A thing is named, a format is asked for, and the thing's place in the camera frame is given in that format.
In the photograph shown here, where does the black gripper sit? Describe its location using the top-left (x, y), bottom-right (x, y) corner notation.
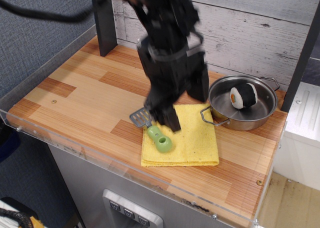
top-left (137, 37), bottom-right (209, 132)

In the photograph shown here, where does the grey spatula with green handle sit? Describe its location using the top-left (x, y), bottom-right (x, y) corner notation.
top-left (129, 108), bottom-right (173, 153)

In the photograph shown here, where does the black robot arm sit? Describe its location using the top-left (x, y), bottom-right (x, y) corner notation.
top-left (124, 0), bottom-right (209, 132)

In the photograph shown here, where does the yellow folded cloth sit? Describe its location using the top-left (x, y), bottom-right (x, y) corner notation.
top-left (141, 104), bottom-right (219, 167)

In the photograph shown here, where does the stainless steel pan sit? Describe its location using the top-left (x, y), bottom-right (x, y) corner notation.
top-left (200, 75), bottom-right (280, 131)

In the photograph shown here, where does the plush sushi roll toy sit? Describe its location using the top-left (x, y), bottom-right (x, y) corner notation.
top-left (229, 83), bottom-right (258, 110)

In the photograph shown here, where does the silver toy fridge front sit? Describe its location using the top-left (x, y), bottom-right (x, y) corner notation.
top-left (49, 145), bottom-right (250, 228)

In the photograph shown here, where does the white toy appliance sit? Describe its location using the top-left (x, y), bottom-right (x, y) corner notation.
top-left (273, 82), bottom-right (320, 190)

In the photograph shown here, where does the yellow object at corner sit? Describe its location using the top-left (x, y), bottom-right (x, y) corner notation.
top-left (30, 216), bottom-right (46, 228)

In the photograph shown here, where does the dark grey vertical post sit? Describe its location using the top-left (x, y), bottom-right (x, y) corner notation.
top-left (92, 0), bottom-right (118, 57)

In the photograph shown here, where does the dark right vertical post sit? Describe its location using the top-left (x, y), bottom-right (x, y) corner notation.
top-left (281, 11), bottom-right (320, 113)

